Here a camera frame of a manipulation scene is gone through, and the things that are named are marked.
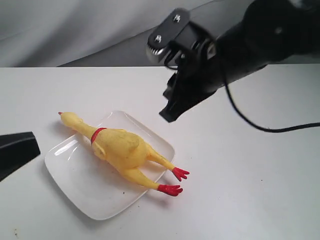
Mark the grey backdrop cloth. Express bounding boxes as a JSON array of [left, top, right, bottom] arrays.
[[0, 0, 320, 68]]

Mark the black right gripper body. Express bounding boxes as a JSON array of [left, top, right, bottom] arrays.
[[168, 39, 216, 100]]

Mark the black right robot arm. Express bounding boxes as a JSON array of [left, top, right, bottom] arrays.
[[159, 0, 320, 123]]

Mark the yellow rubber chicken toy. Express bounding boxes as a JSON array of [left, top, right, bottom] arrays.
[[58, 111, 190, 197]]

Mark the black camera cable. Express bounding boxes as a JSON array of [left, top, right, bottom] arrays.
[[163, 44, 320, 133]]

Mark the white square plate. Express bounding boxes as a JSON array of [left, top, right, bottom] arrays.
[[44, 110, 175, 221]]

